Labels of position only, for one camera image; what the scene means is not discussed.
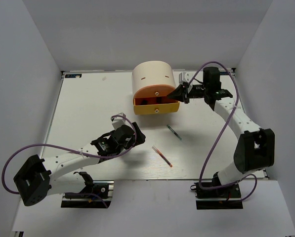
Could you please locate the red gel pen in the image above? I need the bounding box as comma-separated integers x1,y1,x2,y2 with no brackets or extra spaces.
152,146,173,167

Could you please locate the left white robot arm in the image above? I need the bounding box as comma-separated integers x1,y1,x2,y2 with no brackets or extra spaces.
13,120,146,206

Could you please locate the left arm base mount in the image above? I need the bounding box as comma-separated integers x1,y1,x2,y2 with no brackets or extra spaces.
61,181,114,209

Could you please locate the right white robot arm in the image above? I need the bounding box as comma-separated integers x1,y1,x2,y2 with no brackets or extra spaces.
168,67,275,197

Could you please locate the orange drawer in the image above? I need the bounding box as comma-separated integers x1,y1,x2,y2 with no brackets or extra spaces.
133,84,175,101

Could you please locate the purple cable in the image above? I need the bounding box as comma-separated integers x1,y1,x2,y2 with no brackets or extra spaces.
1,115,138,208
188,60,258,203

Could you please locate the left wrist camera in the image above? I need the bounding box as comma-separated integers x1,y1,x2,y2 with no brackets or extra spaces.
110,113,126,130

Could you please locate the green gel pen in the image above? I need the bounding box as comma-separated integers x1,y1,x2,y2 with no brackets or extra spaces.
167,124,182,141

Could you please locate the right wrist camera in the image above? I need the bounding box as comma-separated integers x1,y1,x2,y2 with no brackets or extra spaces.
178,72,192,87

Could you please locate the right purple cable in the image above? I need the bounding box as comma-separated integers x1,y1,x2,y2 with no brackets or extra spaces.
188,60,258,203

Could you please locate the left blue table label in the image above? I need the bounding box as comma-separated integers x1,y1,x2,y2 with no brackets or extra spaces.
65,74,82,79

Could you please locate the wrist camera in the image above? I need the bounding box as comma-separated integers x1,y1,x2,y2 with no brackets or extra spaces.
178,72,192,87
110,113,126,130

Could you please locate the cream round drawer box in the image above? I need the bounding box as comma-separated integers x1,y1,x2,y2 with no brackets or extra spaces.
132,61,176,95

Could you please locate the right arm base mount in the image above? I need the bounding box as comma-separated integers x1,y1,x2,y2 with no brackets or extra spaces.
190,182,243,210

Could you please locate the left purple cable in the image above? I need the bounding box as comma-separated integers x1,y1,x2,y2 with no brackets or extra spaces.
1,115,138,208

